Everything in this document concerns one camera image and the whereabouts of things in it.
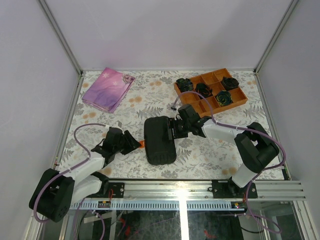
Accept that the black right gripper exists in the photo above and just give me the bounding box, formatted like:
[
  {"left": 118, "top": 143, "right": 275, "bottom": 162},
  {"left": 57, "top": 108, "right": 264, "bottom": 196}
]
[{"left": 163, "top": 117, "right": 192, "bottom": 141}]

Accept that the black plastic tool case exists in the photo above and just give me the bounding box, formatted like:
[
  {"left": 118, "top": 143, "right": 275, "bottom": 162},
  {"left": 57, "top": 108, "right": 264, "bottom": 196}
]
[{"left": 143, "top": 116, "right": 177, "bottom": 166}]

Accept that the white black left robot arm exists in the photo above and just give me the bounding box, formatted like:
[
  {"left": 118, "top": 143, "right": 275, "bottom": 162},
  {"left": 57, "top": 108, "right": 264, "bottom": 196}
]
[{"left": 28, "top": 127, "right": 142, "bottom": 223}]

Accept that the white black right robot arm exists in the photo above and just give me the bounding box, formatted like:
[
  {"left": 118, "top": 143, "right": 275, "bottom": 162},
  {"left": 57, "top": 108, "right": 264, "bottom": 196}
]
[{"left": 167, "top": 104, "right": 280, "bottom": 198}]

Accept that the black rolled tape far left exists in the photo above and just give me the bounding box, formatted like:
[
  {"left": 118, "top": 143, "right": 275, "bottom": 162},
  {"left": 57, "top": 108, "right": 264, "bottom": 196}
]
[{"left": 176, "top": 78, "right": 194, "bottom": 93}]

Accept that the black rolled tape centre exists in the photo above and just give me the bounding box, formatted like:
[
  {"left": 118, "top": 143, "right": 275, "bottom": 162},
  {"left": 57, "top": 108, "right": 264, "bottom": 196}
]
[{"left": 195, "top": 83, "right": 213, "bottom": 98}]

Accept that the black green rolled tape front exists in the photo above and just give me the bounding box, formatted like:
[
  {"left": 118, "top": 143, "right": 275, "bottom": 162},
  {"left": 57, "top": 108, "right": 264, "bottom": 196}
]
[{"left": 215, "top": 90, "right": 233, "bottom": 107}]

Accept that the purple folded cloth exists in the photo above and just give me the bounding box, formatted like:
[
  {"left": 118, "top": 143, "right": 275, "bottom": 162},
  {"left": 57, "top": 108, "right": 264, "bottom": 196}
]
[{"left": 81, "top": 68, "right": 136, "bottom": 113}]

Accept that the orange compartment tray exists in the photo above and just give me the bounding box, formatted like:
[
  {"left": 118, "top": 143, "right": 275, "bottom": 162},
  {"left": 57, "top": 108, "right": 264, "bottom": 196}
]
[{"left": 173, "top": 68, "right": 248, "bottom": 117}]

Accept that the black rolled tape far right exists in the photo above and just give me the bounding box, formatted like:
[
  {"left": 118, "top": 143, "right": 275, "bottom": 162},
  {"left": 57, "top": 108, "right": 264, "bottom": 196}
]
[{"left": 221, "top": 76, "right": 239, "bottom": 91}]

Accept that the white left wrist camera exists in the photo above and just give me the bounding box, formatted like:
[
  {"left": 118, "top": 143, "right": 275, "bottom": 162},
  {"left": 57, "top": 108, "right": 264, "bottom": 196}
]
[{"left": 104, "top": 120, "right": 123, "bottom": 131}]

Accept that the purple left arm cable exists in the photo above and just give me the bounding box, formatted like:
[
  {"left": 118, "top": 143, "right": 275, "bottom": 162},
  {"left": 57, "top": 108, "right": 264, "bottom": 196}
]
[{"left": 33, "top": 122, "right": 111, "bottom": 240}]

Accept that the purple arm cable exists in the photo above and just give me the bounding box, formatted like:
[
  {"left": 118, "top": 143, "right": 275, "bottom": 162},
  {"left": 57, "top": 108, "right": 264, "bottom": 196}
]
[
  {"left": 33, "top": 122, "right": 111, "bottom": 240},
  {"left": 171, "top": 91, "right": 287, "bottom": 235}
]

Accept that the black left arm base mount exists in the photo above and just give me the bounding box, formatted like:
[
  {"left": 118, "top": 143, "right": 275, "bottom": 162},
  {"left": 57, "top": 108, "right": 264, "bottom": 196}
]
[{"left": 93, "top": 182, "right": 125, "bottom": 199}]

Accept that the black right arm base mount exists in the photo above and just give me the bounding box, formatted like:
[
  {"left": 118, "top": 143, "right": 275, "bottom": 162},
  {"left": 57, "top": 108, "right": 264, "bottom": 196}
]
[{"left": 211, "top": 179, "right": 258, "bottom": 199}]

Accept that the aluminium front rail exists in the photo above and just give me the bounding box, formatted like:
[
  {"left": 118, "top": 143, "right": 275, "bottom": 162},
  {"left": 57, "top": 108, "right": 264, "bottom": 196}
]
[{"left": 69, "top": 179, "right": 307, "bottom": 201}]

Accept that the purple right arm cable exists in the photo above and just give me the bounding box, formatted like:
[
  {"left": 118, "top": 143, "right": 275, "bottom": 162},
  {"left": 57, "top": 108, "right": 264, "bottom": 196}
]
[{"left": 171, "top": 91, "right": 287, "bottom": 235}]

